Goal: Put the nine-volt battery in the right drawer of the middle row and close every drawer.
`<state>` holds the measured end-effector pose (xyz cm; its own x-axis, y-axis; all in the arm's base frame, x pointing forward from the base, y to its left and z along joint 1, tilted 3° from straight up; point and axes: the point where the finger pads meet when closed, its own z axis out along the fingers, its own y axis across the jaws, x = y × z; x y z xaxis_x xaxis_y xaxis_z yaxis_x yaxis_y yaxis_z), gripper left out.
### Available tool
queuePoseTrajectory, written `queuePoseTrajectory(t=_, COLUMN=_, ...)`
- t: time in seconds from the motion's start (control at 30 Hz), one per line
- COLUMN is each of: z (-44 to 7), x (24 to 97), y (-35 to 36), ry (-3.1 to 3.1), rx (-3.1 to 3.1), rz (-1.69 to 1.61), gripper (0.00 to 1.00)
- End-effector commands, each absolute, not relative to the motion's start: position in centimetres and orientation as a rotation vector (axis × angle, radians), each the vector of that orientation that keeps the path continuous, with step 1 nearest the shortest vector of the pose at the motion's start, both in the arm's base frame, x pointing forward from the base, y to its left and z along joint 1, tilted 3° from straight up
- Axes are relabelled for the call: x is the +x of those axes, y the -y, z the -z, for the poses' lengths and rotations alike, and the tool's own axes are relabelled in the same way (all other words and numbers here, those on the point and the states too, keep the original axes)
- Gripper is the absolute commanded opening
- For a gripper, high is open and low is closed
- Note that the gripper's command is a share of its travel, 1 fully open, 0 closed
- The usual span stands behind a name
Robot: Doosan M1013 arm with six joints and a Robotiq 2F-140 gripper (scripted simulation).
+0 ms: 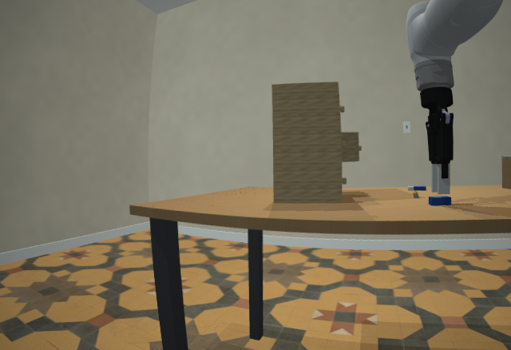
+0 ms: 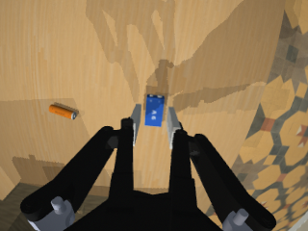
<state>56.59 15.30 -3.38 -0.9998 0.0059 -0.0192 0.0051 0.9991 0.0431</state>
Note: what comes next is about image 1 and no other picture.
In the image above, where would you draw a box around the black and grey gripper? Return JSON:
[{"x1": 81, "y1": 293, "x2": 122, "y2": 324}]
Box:
[{"x1": 420, "y1": 87, "x2": 454, "y2": 194}]

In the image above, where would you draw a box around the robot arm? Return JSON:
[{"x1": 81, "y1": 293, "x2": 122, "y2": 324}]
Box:
[{"x1": 406, "y1": 0, "x2": 503, "y2": 91}]

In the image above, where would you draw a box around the blue and white eraser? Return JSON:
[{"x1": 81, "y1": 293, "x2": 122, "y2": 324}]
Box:
[{"x1": 408, "y1": 186, "x2": 426, "y2": 191}]

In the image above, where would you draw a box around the blue nine-volt battery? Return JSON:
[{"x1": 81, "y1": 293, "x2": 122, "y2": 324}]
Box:
[{"x1": 429, "y1": 196, "x2": 451, "y2": 205}]

